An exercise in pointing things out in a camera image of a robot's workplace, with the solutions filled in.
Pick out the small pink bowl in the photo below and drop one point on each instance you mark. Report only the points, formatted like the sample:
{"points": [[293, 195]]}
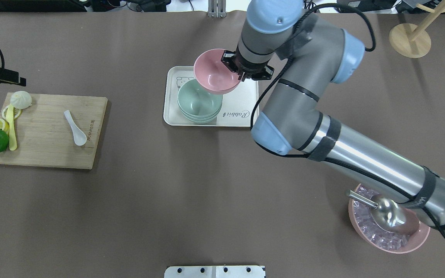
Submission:
{"points": [[212, 74]]}

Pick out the white ceramic spoon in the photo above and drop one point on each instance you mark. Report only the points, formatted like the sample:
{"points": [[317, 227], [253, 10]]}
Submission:
{"points": [[79, 136]]}

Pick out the wooden mug tree stand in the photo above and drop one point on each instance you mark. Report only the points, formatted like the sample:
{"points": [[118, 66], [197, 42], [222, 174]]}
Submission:
{"points": [[412, 41]]}

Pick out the large pink ice bowl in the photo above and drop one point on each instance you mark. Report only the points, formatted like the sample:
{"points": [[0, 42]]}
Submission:
{"points": [[370, 232]]}

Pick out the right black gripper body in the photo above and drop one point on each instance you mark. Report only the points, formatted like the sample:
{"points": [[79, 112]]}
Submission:
{"points": [[231, 63]]}

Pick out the lemon slice near bun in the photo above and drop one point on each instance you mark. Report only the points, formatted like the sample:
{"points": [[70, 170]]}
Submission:
{"points": [[3, 113]]}

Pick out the wooden cutting board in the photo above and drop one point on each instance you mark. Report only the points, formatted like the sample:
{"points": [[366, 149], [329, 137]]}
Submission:
{"points": [[44, 137]]}

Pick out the metal ice scoop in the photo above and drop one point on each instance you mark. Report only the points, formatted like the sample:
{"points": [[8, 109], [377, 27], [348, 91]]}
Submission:
{"points": [[385, 212]]}

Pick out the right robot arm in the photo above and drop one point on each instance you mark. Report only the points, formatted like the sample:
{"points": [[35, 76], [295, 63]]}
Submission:
{"points": [[319, 53]]}

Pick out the stacked green bowls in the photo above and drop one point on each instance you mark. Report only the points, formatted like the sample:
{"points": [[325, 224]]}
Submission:
{"points": [[196, 103]]}

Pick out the white steamed bun toy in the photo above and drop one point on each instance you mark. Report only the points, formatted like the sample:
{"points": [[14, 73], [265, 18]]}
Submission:
{"points": [[21, 99]]}

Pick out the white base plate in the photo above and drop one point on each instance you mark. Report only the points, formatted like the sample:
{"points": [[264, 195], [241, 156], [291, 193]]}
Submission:
{"points": [[216, 271]]}

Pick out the cream serving tray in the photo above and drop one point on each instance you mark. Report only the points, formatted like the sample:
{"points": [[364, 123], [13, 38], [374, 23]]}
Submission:
{"points": [[236, 105]]}

